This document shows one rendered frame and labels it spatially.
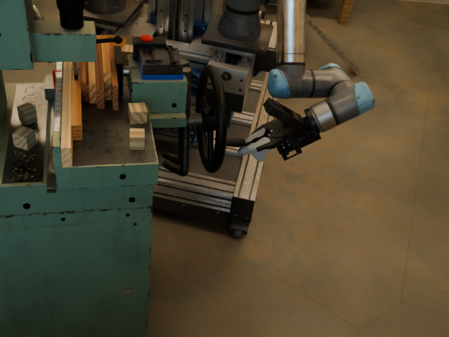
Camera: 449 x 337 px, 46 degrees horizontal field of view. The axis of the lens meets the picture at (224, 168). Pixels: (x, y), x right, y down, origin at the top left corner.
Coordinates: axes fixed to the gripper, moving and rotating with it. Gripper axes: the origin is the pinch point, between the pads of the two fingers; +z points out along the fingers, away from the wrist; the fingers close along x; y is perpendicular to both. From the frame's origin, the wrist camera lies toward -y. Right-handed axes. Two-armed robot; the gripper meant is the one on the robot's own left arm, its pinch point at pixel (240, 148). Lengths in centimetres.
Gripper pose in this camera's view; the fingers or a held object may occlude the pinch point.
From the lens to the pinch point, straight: 135.7
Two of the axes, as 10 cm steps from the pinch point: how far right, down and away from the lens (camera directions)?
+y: 4.0, 6.6, 6.4
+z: -9.0, 4.3, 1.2
